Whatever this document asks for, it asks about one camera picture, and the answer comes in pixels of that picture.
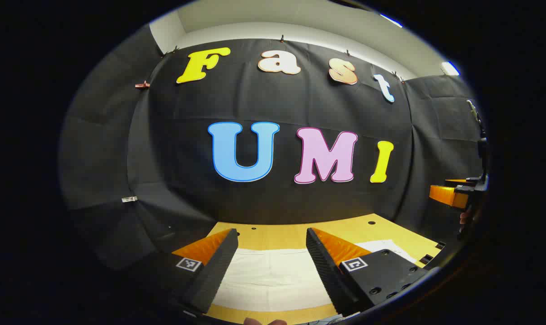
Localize white jeans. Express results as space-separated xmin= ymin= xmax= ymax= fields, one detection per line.
xmin=213 ymin=239 xmax=419 ymax=313

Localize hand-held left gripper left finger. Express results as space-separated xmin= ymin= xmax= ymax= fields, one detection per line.
xmin=152 ymin=228 xmax=240 ymax=315

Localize ceiling light panel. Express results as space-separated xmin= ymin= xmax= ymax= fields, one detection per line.
xmin=440 ymin=60 xmax=461 ymax=77
xmin=380 ymin=13 xmax=404 ymax=29

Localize black backdrop cloth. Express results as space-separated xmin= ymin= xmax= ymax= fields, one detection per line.
xmin=58 ymin=25 xmax=485 ymax=271

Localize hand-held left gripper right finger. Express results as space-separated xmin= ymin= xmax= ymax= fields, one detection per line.
xmin=305 ymin=227 xmax=430 ymax=317

